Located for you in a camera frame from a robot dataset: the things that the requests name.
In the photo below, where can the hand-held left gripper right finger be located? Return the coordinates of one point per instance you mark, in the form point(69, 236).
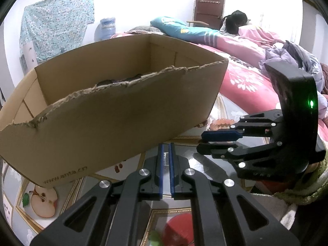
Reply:
point(172, 174)

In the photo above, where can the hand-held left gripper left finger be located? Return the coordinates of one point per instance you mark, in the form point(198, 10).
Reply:
point(161, 174)

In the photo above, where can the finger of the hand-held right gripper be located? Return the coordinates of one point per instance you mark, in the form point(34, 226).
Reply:
point(217, 150)
point(220, 135)

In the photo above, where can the silver hair clip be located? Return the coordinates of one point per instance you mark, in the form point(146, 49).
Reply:
point(166, 158)

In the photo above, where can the torn cardboard box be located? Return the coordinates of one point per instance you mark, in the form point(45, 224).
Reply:
point(102, 133)

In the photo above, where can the black digital wristwatch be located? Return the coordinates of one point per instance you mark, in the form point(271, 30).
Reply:
point(110, 82)

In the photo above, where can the pink floral blanket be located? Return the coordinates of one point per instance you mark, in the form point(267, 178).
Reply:
point(246, 76)

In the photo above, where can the green fringed cloth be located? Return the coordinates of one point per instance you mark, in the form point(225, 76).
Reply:
point(312, 187)

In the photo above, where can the purple grey clothes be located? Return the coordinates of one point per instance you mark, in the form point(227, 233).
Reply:
point(276, 56)

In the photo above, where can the teal pillow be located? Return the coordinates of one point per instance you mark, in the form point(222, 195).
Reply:
point(179, 29)

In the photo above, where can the blue water jug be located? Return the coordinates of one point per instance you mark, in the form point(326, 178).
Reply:
point(107, 29)

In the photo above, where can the teal floral cloth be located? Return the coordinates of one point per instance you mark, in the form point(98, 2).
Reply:
point(56, 23)

